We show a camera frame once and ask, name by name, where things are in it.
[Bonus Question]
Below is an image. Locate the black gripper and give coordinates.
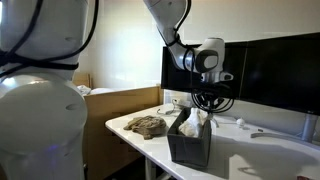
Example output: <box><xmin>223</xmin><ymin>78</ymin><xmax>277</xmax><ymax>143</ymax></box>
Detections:
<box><xmin>196</xmin><ymin>83</ymin><xmax>234</xmax><ymax>113</ymax></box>

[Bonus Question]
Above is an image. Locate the white cloth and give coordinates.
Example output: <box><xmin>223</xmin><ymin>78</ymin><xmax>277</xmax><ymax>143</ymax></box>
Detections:
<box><xmin>178</xmin><ymin>107</ymin><xmax>209</xmax><ymax>138</ymax></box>

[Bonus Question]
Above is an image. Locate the dark grey rectangular box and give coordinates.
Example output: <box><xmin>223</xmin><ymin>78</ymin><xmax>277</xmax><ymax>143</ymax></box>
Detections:
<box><xmin>166</xmin><ymin>107</ymin><xmax>213</xmax><ymax>169</ymax></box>

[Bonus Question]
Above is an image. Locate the small white round gadget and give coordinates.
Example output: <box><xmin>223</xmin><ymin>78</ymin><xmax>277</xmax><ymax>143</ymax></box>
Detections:
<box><xmin>235</xmin><ymin>117</ymin><xmax>246</xmax><ymax>128</ymax></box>

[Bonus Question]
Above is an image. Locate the white power strip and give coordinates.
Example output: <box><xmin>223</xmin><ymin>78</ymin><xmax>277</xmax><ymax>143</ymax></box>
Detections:
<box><xmin>171</xmin><ymin>97</ymin><xmax>184</xmax><ymax>108</ymax></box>

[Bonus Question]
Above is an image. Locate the brown crumpled cloth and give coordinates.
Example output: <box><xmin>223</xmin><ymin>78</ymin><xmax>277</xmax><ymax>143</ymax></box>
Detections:
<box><xmin>123</xmin><ymin>115</ymin><xmax>168</xmax><ymax>140</ymax></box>

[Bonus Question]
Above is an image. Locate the large black monitor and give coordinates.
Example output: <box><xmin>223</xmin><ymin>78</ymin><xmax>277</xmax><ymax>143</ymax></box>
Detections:
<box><xmin>239</xmin><ymin>32</ymin><xmax>320</xmax><ymax>117</ymax></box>

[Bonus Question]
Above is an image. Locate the white table leg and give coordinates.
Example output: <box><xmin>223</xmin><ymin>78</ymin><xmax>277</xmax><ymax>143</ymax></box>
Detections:
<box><xmin>144</xmin><ymin>156</ymin><xmax>174</xmax><ymax>180</ymax></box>

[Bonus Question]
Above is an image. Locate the light wooden cabinet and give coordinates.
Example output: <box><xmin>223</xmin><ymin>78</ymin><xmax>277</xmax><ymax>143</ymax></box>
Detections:
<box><xmin>79</xmin><ymin>85</ymin><xmax>164</xmax><ymax>180</ymax></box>

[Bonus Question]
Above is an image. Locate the white flat sheet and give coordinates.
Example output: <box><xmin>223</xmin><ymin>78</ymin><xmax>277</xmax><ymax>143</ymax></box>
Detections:
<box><xmin>89</xmin><ymin>87</ymin><xmax>116</xmax><ymax>96</ymax></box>

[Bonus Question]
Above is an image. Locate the crumpled white fabric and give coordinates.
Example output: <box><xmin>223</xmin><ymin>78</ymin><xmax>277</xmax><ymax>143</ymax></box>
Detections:
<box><xmin>73</xmin><ymin>84</ymin><xmax>93</xmax><ymax>97</ymax></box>

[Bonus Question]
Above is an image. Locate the wooden board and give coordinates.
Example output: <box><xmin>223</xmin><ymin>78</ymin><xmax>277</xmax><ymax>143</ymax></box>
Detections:
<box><xmin>72</xmin><ymin>73</ymin><xmax>93</xmax><ymax>89</ymax></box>

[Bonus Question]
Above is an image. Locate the thin black cable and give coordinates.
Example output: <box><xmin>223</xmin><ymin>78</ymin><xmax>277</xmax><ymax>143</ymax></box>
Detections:
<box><xmin>156</xmin><ymin>107</ymin><xmax>176</xmax><ymax>116</ymax></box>

